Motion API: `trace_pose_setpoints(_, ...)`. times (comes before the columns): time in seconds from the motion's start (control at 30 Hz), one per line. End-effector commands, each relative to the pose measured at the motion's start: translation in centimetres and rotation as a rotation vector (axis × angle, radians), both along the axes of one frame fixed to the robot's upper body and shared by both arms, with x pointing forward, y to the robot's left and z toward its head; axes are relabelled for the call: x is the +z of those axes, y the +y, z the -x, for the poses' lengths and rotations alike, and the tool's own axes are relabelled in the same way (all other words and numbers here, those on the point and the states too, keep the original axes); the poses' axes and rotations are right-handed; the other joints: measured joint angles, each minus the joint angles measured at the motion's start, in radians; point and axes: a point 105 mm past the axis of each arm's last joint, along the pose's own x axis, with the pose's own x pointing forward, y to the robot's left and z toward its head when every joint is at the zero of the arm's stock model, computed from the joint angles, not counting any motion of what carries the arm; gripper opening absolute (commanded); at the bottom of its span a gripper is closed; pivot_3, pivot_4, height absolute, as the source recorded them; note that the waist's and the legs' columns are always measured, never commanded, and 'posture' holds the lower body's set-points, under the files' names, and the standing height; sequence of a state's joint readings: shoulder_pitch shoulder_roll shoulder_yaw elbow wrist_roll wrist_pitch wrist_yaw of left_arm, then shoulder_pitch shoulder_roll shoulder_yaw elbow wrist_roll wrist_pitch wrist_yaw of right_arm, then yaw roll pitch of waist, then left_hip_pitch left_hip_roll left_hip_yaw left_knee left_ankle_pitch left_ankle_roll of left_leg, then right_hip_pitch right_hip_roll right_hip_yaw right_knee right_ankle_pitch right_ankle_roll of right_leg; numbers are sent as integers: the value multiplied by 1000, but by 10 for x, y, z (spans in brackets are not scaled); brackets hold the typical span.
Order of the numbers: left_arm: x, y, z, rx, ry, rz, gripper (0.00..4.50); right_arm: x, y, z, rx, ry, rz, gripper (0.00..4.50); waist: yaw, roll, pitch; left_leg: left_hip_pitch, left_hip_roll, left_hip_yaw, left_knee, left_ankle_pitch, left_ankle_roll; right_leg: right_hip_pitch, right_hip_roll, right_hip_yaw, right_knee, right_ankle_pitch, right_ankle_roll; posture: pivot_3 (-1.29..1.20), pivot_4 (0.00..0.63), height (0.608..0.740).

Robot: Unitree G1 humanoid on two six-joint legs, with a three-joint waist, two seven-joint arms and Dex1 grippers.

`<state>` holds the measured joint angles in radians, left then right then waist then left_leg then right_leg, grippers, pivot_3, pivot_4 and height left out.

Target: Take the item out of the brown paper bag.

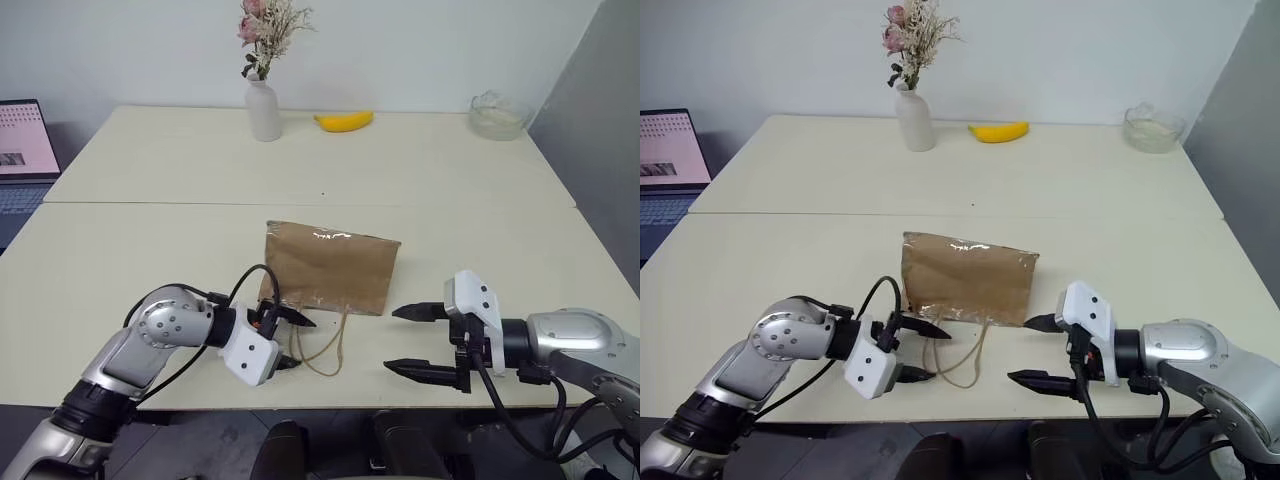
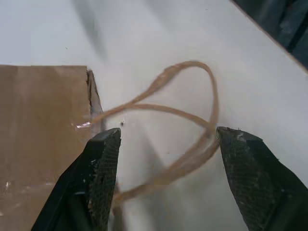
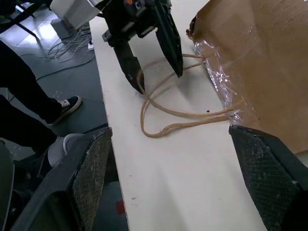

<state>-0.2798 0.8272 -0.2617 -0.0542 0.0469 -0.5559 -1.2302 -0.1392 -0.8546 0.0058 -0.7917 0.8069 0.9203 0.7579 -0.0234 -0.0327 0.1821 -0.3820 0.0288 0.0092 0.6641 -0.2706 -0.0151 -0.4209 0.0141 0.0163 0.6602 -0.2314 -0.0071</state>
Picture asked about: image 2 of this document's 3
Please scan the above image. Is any brown twine bag handle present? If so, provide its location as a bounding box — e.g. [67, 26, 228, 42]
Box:
[92, 61, 220, 202]
[113, 103, 218, 205]

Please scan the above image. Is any brown paper bag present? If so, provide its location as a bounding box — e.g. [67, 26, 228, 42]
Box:
[0, 64, 104, 231]

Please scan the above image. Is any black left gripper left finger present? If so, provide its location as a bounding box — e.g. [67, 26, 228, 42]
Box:
[30, 128, 122, 231]

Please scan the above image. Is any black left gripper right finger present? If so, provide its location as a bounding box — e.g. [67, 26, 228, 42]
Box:
[216, 126, 308, 231]

